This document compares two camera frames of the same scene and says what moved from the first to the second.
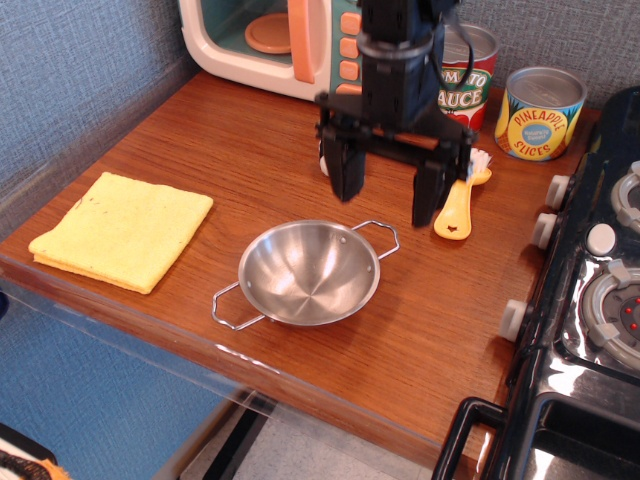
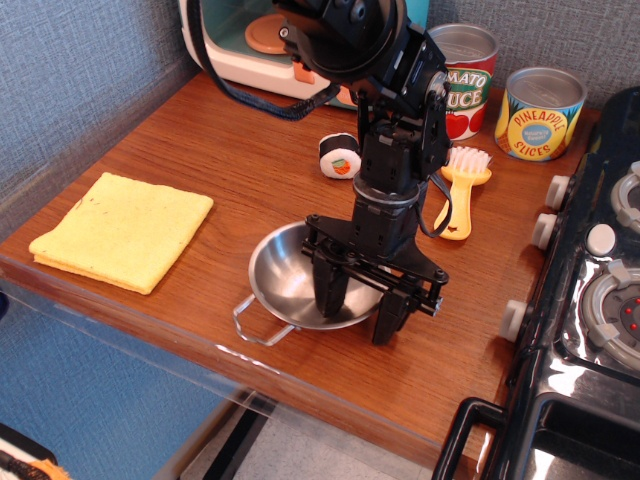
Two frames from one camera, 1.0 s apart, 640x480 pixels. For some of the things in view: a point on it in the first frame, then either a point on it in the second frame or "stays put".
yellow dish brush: [454, 218] stays put
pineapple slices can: [539, 113] stays put
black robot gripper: [399, 102] to [380, 246]
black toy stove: [572, 405] stays put
